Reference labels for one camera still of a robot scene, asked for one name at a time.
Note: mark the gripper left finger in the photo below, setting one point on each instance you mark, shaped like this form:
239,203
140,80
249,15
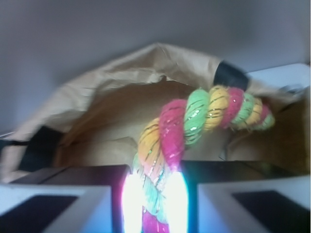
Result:
86,199

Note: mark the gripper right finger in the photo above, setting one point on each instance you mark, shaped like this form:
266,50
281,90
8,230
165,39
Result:
246,197

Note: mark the brown paper bag bin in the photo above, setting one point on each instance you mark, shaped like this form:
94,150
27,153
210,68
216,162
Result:
109,114

